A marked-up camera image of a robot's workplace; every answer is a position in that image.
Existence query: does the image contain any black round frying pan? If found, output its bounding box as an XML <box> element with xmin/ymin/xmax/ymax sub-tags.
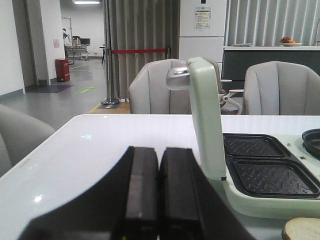
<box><xmin>302</xmin><ymin>128</ymin><xmax>320</xmax><ymax>160</ymax></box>

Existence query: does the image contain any white refrigerator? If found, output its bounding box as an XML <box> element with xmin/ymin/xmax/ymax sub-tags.
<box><xmin>178</xmin><ymin>0</ymin><xmax>228</xmax><ymax>63</ymax></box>

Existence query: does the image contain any red barrier belt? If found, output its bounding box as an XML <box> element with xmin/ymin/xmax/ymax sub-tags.
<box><xmin>111</xmin><ymin>48</ymin><xmax>167</xmax><ymax>54</ymax></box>

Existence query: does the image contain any dark kitchen counter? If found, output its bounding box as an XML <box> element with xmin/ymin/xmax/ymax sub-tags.
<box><xmin>222</xmin><ymin>46</ymin><xmax>320</xmax><ymax>84</ymax></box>

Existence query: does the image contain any fruit bowl on counter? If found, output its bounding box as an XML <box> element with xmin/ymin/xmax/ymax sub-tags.
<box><xmin>279</xmin><ymin>36</ymin><xmax>303</xmax><ymax>47</ymax></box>

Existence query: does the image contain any near grey armchair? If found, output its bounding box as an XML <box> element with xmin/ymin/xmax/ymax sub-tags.
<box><xmin>0</xmin><ymin>105</ymin><xmax>55</xmax><ymax>166</ymax></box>

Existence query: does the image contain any beige armchair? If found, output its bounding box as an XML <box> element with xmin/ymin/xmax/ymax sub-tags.
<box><xmin>128</xmin><ymin>58</ymin><xmax>191</xmax><ymax>115</ymax></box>
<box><xmin>243</xmin><ymin>61</ymin><xmax>320</xmax><ymax>116</ymax></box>

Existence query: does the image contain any red trash bin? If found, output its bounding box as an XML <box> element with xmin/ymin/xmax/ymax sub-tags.
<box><xmin>55</xmin><ymin>58</ymin><xmax>70</xmax><ymax>82</ymax></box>

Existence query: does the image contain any right beige armchair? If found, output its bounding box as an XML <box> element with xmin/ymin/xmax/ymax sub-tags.
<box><xmin>243</xmin><ymin>61</ymin><xmax>320</xmax><ymax>116</ymax></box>

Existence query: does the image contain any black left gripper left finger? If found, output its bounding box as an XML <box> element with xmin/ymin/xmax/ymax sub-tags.
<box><xmin>19</xmin><ymin>146</ymin><xmax>158</xmax><ymax>240</ymax></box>

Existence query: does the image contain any bread slice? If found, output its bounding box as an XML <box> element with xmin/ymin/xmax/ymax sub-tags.
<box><xmin>281</xmin><ymin>217</ymin><xmax>320</xmax><ymax>240</ymax></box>

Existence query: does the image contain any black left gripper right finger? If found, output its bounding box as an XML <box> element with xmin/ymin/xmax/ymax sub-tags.
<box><xmin>159</xmin><ymin>147</ymin><xmax>254</xmax><ymax>240</ymax></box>

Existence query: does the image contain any green breakfast maker base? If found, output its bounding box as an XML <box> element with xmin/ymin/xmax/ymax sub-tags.
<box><xmin>222</xmin><ymin>133</ymin><xmax>320</xmax><ymax>219</ymax></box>

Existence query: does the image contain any green breakfast maker lid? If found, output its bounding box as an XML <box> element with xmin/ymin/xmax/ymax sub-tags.
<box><xmin>165</xmin><ymin>56</ymin><xmax>228</xmax><ymax>182</ymax></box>

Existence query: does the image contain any white office chair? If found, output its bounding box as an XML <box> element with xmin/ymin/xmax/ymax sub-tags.
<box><xmin>204</xmin><ymin>57</ymin><xmax>244</xmax><ymax>115</ymax></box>

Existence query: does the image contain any left beige armchair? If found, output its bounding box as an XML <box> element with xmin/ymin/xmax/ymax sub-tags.
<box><xmin>128</xmin><ymin>58</ymin><xmax>191</xmax><ymax>115</ymax></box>

